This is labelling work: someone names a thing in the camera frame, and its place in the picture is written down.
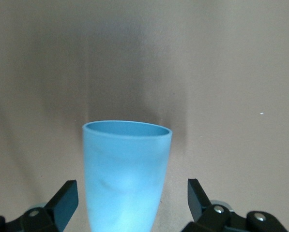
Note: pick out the brown table mat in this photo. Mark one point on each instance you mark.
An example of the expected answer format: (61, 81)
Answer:
(144, 60)

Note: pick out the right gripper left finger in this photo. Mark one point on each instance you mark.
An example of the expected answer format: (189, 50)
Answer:
(54, 212)

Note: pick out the blue plastic cup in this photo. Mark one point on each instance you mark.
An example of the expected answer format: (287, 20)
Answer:
(125, 181)

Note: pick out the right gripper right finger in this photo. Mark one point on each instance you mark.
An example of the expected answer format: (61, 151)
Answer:
(207, 217)

